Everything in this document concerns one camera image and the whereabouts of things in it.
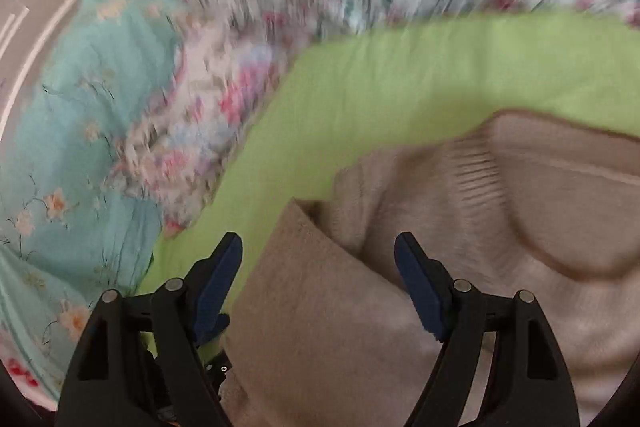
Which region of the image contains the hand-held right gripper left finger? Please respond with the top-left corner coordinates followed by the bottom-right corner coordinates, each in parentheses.
top-left (54, 232), bottom-right (244, 427)

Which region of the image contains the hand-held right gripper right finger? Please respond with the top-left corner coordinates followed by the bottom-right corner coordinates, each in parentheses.
top-left (394, 232), bottom-right (581, 427)

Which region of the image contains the beige knit sweater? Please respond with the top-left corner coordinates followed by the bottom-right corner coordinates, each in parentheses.
top-left (220, 107), bottom-right (640, 427)

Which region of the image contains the teal floral pillow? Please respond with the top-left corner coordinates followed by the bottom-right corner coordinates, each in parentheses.
top-left (0, 247), bottom-right (153, 405)
top-left (0, 0), bottom-right (186, 303)

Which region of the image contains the small ruffled floral pillow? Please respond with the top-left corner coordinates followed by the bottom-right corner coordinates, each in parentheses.
top-left (107, 14), bottom-right (301, 238)

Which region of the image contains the green bed sheet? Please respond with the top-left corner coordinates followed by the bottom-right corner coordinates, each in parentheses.
top-left (135, 9), bottom-right (640, 358)

